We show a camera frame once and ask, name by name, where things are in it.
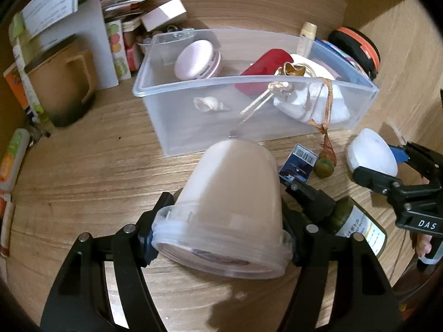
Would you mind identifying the black orange round case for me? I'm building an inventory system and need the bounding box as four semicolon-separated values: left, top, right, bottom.
327;26;381;80

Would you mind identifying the small blue card box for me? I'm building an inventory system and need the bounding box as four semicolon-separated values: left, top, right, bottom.
279;144;318;185

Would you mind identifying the gourd charm with cord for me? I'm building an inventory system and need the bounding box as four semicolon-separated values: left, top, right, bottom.
275;61;337;178

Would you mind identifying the green white tube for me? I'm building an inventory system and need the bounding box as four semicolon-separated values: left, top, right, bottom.
8;12;43;121

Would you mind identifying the white bookend stand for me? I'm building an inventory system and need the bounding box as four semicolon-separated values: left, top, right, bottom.
38;0;119;90

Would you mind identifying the brown ceramic mug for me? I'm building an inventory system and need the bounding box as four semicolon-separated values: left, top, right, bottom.
25;35;98;128

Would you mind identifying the beige plastic lidded cup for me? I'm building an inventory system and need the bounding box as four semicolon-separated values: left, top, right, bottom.
152;139;294;279

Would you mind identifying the right hand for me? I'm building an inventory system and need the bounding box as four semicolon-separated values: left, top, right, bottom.
414;233;432;257

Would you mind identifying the small seashell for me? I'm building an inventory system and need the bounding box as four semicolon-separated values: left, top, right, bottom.
193;96;231;112

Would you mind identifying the white orange tube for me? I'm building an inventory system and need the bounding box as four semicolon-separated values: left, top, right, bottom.
0;128;30;193

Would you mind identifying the cream lotion tube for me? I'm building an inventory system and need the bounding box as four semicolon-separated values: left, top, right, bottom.
296;22;317;58

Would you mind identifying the red velvet pouch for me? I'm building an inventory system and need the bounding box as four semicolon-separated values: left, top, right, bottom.
234;49;293;96

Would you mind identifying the pink round compact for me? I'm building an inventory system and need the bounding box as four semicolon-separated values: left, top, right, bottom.
174;40;222;81

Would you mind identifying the white velvet drawstring pouch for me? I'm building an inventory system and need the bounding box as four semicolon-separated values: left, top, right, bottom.
272;53;352;125

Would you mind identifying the blue patchwork pouch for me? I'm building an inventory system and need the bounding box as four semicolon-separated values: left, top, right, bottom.
315;38;369;78

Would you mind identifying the paper receipt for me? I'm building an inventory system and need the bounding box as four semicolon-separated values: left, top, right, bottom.
22;0;78;38

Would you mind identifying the white ceramic bowl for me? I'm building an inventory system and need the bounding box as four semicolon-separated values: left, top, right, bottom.
136;34;153;55

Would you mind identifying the clear plastic storage bin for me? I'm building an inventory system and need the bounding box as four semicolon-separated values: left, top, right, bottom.
133;28;379;156

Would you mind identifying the green glass bottle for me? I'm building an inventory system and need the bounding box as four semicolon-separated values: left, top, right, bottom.
330;196;387;257

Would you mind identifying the fruit print box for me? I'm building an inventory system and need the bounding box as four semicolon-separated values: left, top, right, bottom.
106;20;132;82

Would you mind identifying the white pink small box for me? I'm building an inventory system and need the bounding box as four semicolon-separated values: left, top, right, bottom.
140;0;188;32

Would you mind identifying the white round pad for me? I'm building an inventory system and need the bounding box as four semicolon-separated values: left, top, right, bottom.
346;128;398;177

